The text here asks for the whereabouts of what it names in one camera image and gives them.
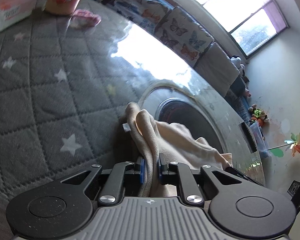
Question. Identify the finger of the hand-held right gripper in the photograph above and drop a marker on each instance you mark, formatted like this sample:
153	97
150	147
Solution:
240	176

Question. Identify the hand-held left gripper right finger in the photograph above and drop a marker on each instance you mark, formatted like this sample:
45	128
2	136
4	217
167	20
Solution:
161	171

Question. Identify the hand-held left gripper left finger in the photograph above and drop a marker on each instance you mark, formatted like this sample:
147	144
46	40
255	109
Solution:
140	170

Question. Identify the cream garment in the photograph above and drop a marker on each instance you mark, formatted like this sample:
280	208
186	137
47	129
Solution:
170	140

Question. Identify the black remote control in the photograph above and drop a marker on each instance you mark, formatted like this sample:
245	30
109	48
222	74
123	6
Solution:
249	137

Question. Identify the clear plastic storage box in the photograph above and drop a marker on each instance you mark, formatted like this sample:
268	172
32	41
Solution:
260	140

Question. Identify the colourful paper pinwheel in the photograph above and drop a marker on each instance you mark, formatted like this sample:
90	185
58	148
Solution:
296	145

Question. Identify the brown and green plush toys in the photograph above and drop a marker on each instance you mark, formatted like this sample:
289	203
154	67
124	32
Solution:
258	115

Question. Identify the glass turntable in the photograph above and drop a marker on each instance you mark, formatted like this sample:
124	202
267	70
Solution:
202	120

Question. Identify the pink plush toy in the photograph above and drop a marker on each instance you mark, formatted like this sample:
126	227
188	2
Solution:
247	93

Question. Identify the blue sofa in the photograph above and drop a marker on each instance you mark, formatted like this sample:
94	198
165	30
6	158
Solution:
237	88

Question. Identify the plain grey cushion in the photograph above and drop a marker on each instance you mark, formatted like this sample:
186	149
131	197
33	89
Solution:
217	67

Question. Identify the panda plush toy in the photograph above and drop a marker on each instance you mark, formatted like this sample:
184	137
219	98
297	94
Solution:
237	63

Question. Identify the grey quilted star tablecloth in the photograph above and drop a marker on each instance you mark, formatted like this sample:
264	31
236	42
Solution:
40	92

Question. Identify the square butterfly print cushion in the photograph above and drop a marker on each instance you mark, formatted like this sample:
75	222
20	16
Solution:
185	37

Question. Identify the wide butterfly print cushion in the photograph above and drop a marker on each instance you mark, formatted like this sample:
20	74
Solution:
140	7

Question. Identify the window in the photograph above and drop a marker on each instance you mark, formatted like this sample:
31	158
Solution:
227	7

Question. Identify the white tissue box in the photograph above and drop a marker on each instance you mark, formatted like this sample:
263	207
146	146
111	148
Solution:
10	12

